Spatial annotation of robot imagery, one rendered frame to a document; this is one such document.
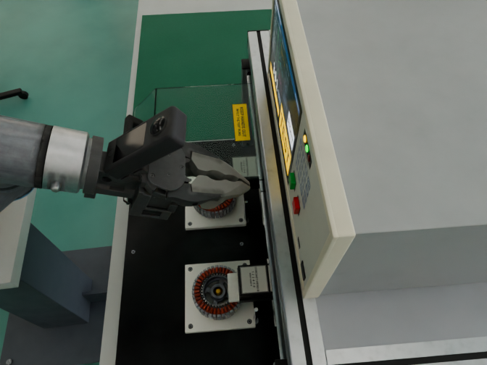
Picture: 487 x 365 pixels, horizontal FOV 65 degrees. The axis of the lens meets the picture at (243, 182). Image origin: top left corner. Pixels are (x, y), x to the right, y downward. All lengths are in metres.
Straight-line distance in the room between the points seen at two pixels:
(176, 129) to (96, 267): 1.46
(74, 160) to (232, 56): 0.99
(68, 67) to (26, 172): 2.24
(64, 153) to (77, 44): 2.40
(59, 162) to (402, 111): 0.38
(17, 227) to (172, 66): 0.68
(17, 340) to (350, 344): 1.52
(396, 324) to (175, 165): 0.35
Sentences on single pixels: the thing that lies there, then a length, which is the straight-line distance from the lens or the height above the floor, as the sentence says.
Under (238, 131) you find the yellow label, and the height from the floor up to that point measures 1.07.
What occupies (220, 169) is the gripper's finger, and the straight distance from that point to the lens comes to 0.52.
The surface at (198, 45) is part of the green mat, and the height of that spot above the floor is 0.75.
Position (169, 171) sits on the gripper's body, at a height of 1.24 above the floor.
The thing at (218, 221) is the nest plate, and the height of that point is 0.78.
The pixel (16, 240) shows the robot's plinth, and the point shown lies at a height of 0.75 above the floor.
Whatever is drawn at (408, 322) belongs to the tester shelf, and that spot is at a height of 1.11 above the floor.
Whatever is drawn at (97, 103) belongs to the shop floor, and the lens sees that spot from 2.41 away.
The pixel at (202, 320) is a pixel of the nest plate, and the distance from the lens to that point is 0.88.
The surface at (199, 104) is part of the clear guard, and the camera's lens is 0.79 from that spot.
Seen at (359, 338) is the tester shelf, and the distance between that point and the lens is 0.55.
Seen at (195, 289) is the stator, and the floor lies 0.82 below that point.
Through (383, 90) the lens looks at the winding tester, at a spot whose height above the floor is 1.32.
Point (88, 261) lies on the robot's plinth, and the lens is 1.86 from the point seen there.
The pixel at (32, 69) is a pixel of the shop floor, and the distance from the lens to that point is 2.78.
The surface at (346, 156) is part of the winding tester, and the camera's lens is 0.41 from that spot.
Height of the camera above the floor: 1.64
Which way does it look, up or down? 58 degrees down
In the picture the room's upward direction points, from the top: straight up
